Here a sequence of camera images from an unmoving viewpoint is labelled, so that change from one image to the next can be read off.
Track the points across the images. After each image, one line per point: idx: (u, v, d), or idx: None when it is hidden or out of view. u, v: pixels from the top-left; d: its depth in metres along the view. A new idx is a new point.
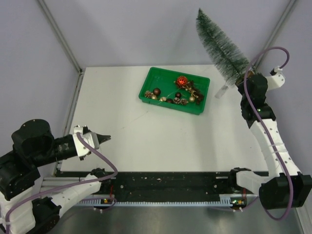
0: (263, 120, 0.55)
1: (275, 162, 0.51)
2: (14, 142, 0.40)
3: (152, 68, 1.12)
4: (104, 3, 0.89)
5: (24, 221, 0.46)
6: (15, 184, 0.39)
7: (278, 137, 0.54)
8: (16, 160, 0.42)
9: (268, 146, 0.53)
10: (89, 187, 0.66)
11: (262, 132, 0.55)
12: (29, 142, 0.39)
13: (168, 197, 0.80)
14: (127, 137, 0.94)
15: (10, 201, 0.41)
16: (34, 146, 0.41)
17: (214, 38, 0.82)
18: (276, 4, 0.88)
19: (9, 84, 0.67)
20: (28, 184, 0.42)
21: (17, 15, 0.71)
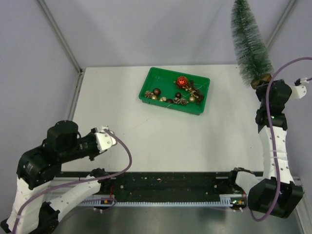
0: (273, 126, 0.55)
1: (271, 166, 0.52)
2: (48, 137, 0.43)
3: (152, 68, 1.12)
4: (105, 3, 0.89)
5: (29, 219, 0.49)
6: (43, 173, 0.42)
7: (282, 146, 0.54)
8: (43, 152, 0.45)
9: (269, 151, 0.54)
10: (88, 188, 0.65)
11: (268, 137, 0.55)
12: (62, 138, 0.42)
13: (168, 197, 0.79)
14: (127, 138, 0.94)
15: (32, 191, 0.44)
16: (65, 142, 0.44)
17: (244, 29, 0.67)
18: (275, 4, 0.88)
19: (9, 84, 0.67)
20: (50, 175, 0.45)
21: (17, 16, 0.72)
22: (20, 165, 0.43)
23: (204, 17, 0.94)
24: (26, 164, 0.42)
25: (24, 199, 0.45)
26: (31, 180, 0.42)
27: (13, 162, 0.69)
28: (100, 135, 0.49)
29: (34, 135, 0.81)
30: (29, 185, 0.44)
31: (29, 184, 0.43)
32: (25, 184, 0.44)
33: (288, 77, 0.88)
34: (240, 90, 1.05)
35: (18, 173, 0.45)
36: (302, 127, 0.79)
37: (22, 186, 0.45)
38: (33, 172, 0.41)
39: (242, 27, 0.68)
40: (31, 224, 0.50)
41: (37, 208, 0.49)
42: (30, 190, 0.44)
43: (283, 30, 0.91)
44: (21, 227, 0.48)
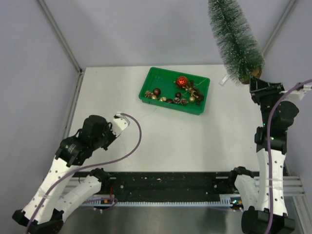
0: (271, 150, 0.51)
1: (265, 196, 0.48)
2: (83, 126, 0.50)
3: (152, 68, 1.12)
4: (104, 3, 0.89)
5: (49, 206, 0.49)
6: (81, 154, 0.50)
7: (279, 174, 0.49)
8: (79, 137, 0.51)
9: (264, 179, 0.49)
10: (89, 188, 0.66)
11: (265, 163, 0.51)
12: (97, 126, 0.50)
13: (168, 197, 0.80)
14: (127, 138, 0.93)
15: (69, 168, 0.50)
16: (98, 130, 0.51)
17: (226, 19, 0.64)
18: (275, 4, 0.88)
19: (9, 84, 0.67)
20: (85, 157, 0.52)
21: (17, 15, 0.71)
22: (61, 146, 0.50)
23: (204, 17, 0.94)
24: (68, 145, 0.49)
25: (57, 178, 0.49)
26: (73, 158, 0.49)
27: (13, 162, 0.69)
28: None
29: (35, 136, 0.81)
30: (68, 163, 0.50)
31: (69, 162, 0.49)
32: (63, 162, 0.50)
33: (288, 77, 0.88)
34: (240, 91, 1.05)
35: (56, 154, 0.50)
36: (303, 128, 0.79)
37: (59, 165, 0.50)
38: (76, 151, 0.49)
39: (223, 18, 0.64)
40: (48, 212, 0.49)
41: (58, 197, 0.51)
42: (68, 167, 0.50)
43: (283, 30, 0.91)
44: (42, 213, 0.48)
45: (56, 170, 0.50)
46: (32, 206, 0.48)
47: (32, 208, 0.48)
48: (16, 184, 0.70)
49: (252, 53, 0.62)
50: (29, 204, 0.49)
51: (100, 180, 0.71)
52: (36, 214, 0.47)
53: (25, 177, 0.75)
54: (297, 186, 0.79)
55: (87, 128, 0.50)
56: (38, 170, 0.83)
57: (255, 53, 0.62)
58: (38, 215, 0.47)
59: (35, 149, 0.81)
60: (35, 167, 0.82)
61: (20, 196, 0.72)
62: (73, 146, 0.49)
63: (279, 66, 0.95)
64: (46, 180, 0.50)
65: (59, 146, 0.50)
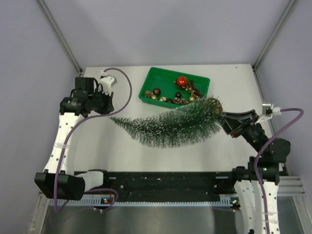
0: (265, 184, 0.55)
1: (263, 230, 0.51)
2: (77, 84, 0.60)
3: (152, 68, 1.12)
4: (104, 3, 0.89)
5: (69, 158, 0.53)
6: (85, 104, 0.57)
7: (273, 205, 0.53)
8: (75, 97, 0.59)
9: (261, 212, 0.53)
10: (96, 174, 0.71)
11: (260, 196, 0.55)
12: (88, 80, 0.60)
13: (168, 197, 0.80)
14: (127, 138, 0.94)
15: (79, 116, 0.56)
16: (90, 86, 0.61)
17: (168, 135, 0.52)
18: (275, 4, 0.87)
19: (9, 83, 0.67)
20: (88, 109, 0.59)
21: (17, 15, 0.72)
22: (63, 104, 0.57)
23: (204, 17, 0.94)
24: (70, 101, 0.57)
25: (69, 128, 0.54)
26: (79, 107, 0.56)
27: (14, 161, 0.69)
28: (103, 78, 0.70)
29: (35, 136, 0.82)
30: (76, 112, 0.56)
31: (77, 111, 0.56)
32: (71, 115, 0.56)
33: (288, 77, 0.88)
34: (240, 91, 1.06)
35: (61, 111, 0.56)
36: (303, 127, 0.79)
37: (68, 118, 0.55)
38: (79, 102, 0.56)
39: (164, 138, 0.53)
40: (70, 165, 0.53)
41: (73, 151, 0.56)
42: (76, 117, 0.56)
43: (283, 30, 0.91)
44: (66, 163, 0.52)
45: (66, 123, 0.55)
46: (54, 161, 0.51)
47: (54, 162, 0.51)
48: (16, 184, 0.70)
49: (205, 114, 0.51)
50: (49, 162, 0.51)
51: (102, 172, 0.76)
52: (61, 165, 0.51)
53: (25, 177, 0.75)
54: (297, 186, 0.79)
55: (81, 85, 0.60)
56: (39, 169, 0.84)
57: (206, 111, 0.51)
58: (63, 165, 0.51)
59: (35, 148, 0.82)
60: (36, 167, 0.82)
61: (19, 195, 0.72)
62: (75, 100, 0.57)
63: (279, 66, 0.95)
64: (59, 135, 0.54)
65: (61, 106, 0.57)
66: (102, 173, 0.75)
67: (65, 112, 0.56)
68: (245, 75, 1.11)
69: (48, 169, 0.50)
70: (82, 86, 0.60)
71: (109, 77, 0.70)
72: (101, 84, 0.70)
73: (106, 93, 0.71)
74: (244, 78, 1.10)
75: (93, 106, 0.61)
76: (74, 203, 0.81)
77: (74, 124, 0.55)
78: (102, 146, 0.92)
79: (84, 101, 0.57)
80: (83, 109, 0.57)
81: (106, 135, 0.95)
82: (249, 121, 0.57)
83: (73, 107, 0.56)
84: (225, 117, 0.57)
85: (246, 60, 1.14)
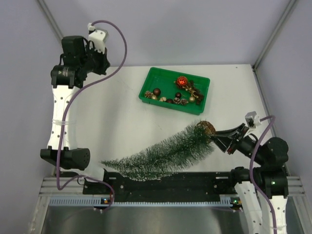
0: (273, 198, 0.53)
1: None
2: (64, 48, 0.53)
3: (152, 68, 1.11)
4: (104, 3, 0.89)
5: (71, 133, 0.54)
6: (78, 73, 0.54)
7: (282, 221, 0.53)
8: (65, 63, 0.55)
9: (269, 227, 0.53)
10: (96, 170, 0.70)
11: (268, 210, 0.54)
12: (76, 43, 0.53)
13: (168, 197, 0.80)
14: (127, 138, 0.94)
15: (74, 90, 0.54)
16: (80, 49, 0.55)
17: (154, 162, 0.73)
18: (275, 4, 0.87)
19: (9, 83, 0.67)
20: (83, 77, 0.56)
21: (17, 15, 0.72)
22: (54, 75, 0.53)
23: (204, 17, 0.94)
24: (61, 69, 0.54)
25: (66, 103, 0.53)
26: (72, 79, 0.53)
27: (13, 162, 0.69)
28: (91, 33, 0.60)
29: (35, 136, 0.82)
30: (69, 85, 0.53)
31: (70, 83, 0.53)
32: (63, 87, 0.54)
33: (288, 77, 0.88)
34: (240, 91, 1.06)
35: (53, 84, 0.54)
36: (303, 127, 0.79)
37: (61, 92, 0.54)
38: (71, 73, 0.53)
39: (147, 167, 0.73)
40: (73, 139, 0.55)
41: (74, 124, 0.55)
42: (70, 90, 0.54)
43: (283, 30, 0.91)
44: (68, 139, 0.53)
45: (61, 97, 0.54)
46: (56, 137, 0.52)
47: (55, 138, 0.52)
48: (16, 184, 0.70)
49: (189, 140, 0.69)
50: (51, 138, 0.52)
51: (103, 169, 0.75)
52: (64, 142, 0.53)
53: (26, 177, 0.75)
54: (297, 186, 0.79)
55: (68, 49, 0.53)
56: (39, 169, 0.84)
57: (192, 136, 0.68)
58: (66, 142, 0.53)
59: (35, 149, 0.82)
60: (36, 167, 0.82)
61: (20, 195, 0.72)
62: (67, 69, 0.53)
63: (279, 66, 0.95)
64: (56, 111, 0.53)
65: (52, 76, 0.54)
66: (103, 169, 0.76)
67: (58, 85, 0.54)
68: (245, 75, 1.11)
69: (52, 146, 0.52)
70: (70, 50, 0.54)
71: (99, 31, 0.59)
72: (92, 41, 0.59)
73: (99, 51, 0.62)
74: (245, 78, 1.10)
75: (87, 70, 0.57)
76: (74, 203, 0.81)
77: (70, 98, 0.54)
78: (102, 146, 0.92)
79: (75, 71, 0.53)
80: (76, 80, 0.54)
81: (106, 135, 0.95)
82: (238, 135, 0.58)
83: (66, 78, 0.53)
84: (215, 136, 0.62)
85: (246, 60, 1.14)
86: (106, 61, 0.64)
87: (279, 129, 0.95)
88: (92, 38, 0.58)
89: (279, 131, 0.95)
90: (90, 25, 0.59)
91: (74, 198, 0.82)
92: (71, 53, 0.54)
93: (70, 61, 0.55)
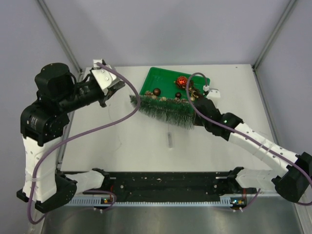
0: (236, 129, 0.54)
1: (275, 159, 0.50)
2: (39, 87, 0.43)
3: (152, 68, 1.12)
4: (103, 3, 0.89)
5: (47, 185, 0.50)
6: (50, 125, 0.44)
7: (259, 136, 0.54)
8: (43, 103, 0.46)
9: (259, 149, 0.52)
10: (94, 177, 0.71)
11: (244, 140, 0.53)
12: (54, 84, 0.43)
13: (168, 197, 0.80)
14: (117, 137, 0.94)
15: (44, 147, 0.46)
16: (59, 89, 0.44)
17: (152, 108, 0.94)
18: (275, 5, 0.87)
19: (9, 82, 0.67)
20: (60, 126, 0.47)
21: (17, 16, 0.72)
22: (23, 124, 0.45)
23: (205, 17, 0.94)
24: (29, 118, 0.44)
25: (35, 159, 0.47)
26: (41, 135, 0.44)
27: (13, 163, 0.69)
28: (96, 71, 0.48)
29: None
30: (39, 142, 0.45)
31: (39, 140, 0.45)
32: (33, 143, 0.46)
33: (288, 77, 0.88)
34: (241, 91, 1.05)
35: (23, 134, 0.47)
36: (303, 127, 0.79)
37: (30, 146, 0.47)
38: (39, 126, 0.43)
39: (149, 108, 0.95)
40: (49, 188, 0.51)
41: (50, 174, 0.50)
42: (40, 147, 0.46)
43: (284, 29, 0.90)
44: (40, 193, 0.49)
45: (31, 151, 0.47)
46: (29, 187, 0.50)
47: (29, 189, 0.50)
48: (16, 184, 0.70)
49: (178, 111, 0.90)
50: (25, 186, 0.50)
51: (103, 175, 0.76)
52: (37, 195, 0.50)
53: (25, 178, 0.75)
54: None
55: (44, 90, 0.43)
56: None
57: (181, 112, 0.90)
58: (38, 196, 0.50)
59: None
60: None
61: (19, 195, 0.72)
62: (35, 120, 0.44)
63: (279, 66, 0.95)
64: (29, 163, 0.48)
65: (21, 123, 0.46)
66: (104, 173, 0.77)
67: (28, 136, 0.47)
68: (245, 75, 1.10)
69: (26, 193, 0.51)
70: (46, 92, 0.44)
71: (106, 74, 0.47)
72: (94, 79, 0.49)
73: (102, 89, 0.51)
74: (245, 78, 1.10)
75: (67, 115, 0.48)
76: (74, 203, 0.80)
77: (40, 154, 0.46)
78: (95, 146, 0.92)
79: (48, 120, 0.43)
80: (47, 134, 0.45)
81: (98, 135, 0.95)
82: None
83: (34, 131, 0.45)
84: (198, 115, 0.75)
85: (246, 60, 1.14)
86: (104, 98, 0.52)
87: (279, 129, 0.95)
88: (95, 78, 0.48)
89: (279, 131, 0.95)
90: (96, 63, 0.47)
91: (74, 198, 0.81)
92: (47, 95, 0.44)
93: (48, 104, 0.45)
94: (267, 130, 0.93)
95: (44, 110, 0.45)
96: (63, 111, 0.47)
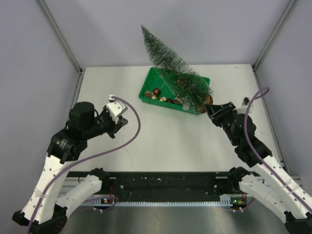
0: (264, 161, 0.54)
1: (296, 202, 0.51)
2: (70, 119, 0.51)
3: (152, 68, 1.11)
4: (103, 3, 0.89)
5: (49, 206, 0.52)
6: (75, 148, 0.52)
7: (285, 174, 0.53)
8: (68, 130, 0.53)
9: (282, 188, 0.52)
10: (90, 185, 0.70)
11: (268, 174, 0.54)
12: (83, 116, 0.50)
13: (168, 198, 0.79)
14: (117, 137, 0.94)
15: (63, 165, 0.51)
16: (86, 121, 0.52)
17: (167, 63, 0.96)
18: (276, 4, 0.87)
19: (9, 82, 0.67)
20: (81, 147, 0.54)
21: (17, 16, 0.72)
22: (51, 146, 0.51)
23: (205, 17, 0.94)
24: (59, 140, 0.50)
25: (52, 176, 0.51)
26: (66, 154, 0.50)
27: (13, 163, 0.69)
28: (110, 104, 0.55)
29: (35, 137, 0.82)
30: (62, 160, 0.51)
31: (63, 159, 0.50)
32: (55, 161, 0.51)
33: (289, 77, 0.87)
34: (240, 91, 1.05)
35: (48, 152, 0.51)
36: (303, 127, 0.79)
37: (51, 163, 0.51)
38: (67, 149, 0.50)
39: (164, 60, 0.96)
40: (48, 211, 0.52)
41: (55, 196, 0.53)
42: (61, 165, 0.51)
43: (284, 29, 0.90)
44: (41, 213, 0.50)
45: (49, 169, 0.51)
46: (32, 205, 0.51)
47: (31, 207, 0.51)
48: (15, 184, 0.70)
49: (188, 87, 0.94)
50: (28, 204, 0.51)
51: (100, 179, 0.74)
52: (36, 215, 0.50)
53: (25, 178, 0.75)
54: None
55: (73, 121, 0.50)
56: (38, 169, 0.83)
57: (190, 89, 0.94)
58: (37, 215, 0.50)
59: (35, 150, 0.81)
60: (35, 167, 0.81)
61: (19, 195, 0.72)
62: (64, 143, 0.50)
63: (279, 66, 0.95)
64: (41, 180, 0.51)
65: (50, 143, 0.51)
66: (103, 175, 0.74)
67: (52, 154, 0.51)
68: (245, 75, 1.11)
69: (25, 213, 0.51)
70: (75, 122, 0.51)
71: (118, 104, 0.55)
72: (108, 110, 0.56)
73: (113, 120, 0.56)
74: (245, 78, 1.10)
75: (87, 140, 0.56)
76: None
77: (58, 172, 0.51)
78: (95, 145, 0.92)
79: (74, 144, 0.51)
80: (70, 153, 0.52)
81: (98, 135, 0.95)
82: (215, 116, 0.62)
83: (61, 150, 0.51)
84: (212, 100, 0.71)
85: (246, 60, 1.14)
86: (115, 130, 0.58)
87: (278, 129, 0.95)
88: (109, 108, 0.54)
89: (279, 131, 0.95)
90: (111, 96, 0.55)
91: None
92: (74, 125, 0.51)
93: (74, 131, 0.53)
94: (267, 130, 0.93)
95: (70, 136, 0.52)
96: (85, 138, 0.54)
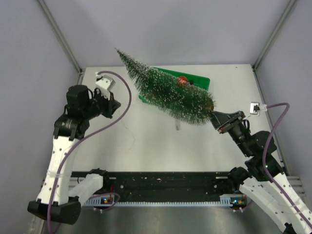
0: (275, 179, 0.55)
1: (301, 222, 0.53)
2: (68, 101, 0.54)
3: None
4: (103, 3, 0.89)
5: (65, 187, 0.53)
6: (81, 126, 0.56)
7: (294, 194, 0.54)
8: (69, 113, 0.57)
9: (289, 207, 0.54)
10: (93, 181, 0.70)
11: (278, 192, 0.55)
12: (80, 96, 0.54)
13: (168, 198, 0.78)
14: (117, 137, 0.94)
15: (72, 141, 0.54)
16: (83, 101, 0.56)
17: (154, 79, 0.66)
18: (276, 4, 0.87)
19: (9, 82, 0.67)
20: (86, 125, 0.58)
21: (17, 16, 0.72)
22: (56, 128, 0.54)
23: (205, 18, 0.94)
24: (64, 122, 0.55)
25: (63, 155, 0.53)
26: (74, 131, 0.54)
27: (14, 163, 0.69)
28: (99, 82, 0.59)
29: (36, 137, 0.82)
30: (70, 137, 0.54)
31: (71, 136, 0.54)
32: (63, 141, 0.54)
33: (288, 77, 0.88)
34: (240, 91, 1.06)
35: (54, 135, 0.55)
36: (303, 127, 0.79)
37: (60, 144, 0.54)
38: (73, 127, 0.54)
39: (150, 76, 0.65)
40: (65, 193, 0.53)
41: (67, 178, 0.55)
42: (70, 142, 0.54)
43: (284, 29, 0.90)
44: (59, 193, 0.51)
45: (59, 149, 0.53)
46: (47, 190, 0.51)
47: (47, 191, 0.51)
48: (16, 184, 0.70)
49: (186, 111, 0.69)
50: (42, 190, 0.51)
51: (102, 175, 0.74)
52: (54, 197, 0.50)
53: (26, 178, 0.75)
54: (297, 185, 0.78)
55: (71, 102, 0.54)
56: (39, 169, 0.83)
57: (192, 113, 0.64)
58: (56, 197, 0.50)
59: (35, 150, 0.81)
60: (36, 167, 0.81)
61: (19, 195, 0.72)
62: (69, 123, 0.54)
63: (279, 66, 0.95)
64: (52, 163, 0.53)
65: (54, 126, 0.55)
66: (102, 174, 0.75)
67: (59, 136, 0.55)
68: (245, 75, 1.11)
69: (42, 199, 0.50)
70: (74, 103, 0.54)
71: (105, 80, 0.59)
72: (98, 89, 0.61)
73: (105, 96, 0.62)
74: (244, 78, 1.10)
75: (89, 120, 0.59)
76: None
77: (68, 149, 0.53)
78: (95, 145, 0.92)
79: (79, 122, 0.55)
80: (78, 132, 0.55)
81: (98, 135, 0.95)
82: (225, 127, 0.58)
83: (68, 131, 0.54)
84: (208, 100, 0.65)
85: (246, 60, 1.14)
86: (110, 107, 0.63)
87: (278, 129, 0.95)
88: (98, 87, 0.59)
89: (279, 131, 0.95)
90: (97, 73, 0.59)
91: None
92: (74, 106, 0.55)
93: (74, 112, 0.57)
94: None
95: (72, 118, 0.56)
96: (86, 117, 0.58)
